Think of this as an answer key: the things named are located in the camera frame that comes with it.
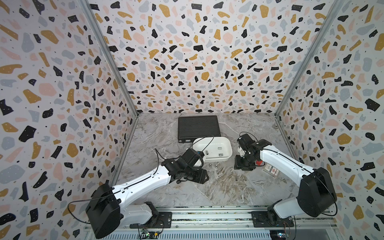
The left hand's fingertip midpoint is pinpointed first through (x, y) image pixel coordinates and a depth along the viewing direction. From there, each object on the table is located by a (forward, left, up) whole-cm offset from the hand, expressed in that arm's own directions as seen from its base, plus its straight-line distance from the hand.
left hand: (207, 177), depth 76 cm
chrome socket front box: (+12, -7, -11) cm, 18 cm away
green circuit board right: (-23, -34, -12) cm, 43 cm away
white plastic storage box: (+25, -7, -12) cm, 29 cm away
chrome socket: (+12, -3, -11) cm, 17 cm away
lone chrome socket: (+20, -10, -12) cm, 25 cm away
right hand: (+7, -17, -5) cm, 19 cm away
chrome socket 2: (+22, -1, -12) cm, 25 cm away
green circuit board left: (-22, +31, -14) cm, 40 cm away
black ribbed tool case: (+39, +10, -8) cm, 41 cm away
